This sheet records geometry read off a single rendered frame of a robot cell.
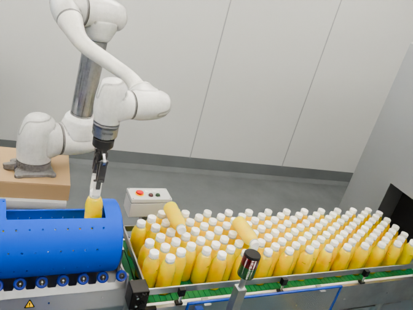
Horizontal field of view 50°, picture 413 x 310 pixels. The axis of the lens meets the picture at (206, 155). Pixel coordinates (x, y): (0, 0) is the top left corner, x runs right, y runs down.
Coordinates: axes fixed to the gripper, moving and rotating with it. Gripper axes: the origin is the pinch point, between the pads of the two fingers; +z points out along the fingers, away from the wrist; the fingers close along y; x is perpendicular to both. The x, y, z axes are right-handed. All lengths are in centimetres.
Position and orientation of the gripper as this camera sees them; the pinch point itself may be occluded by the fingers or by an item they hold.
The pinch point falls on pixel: (96, 185)
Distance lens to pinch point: 171.4
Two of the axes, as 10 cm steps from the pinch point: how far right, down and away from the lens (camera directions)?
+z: -2.4, 8.8, 4.1
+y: 3.7, 4.7, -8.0
